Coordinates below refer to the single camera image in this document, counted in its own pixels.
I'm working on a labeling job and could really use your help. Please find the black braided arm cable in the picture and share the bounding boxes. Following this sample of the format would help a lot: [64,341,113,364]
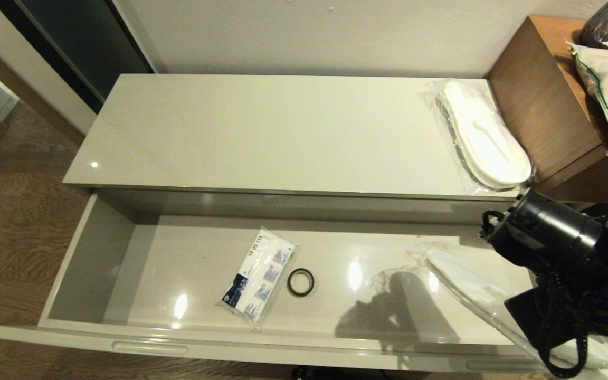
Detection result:
[537,272,590,379]

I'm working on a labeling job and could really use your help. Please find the glossy white wide drawer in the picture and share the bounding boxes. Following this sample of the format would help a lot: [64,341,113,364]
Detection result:
[0,189,608,375]

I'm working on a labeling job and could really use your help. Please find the black tape ring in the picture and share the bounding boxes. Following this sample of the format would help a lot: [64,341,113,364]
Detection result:
[287,269,315,298]

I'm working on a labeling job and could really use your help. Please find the brown wooden side table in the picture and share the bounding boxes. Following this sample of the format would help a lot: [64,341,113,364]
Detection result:
[486,15,608,204]

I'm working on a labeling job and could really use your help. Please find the dark sliding door panel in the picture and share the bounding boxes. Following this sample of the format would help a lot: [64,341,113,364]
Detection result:
[0,0,156,114]

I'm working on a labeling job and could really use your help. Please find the white slippers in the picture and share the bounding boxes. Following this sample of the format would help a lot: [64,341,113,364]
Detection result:
[410,245,608,373]
[421,78,534,193]

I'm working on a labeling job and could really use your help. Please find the white tissue packet blue print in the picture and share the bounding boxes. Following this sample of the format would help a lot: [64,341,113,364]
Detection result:
[217,227,298,329]

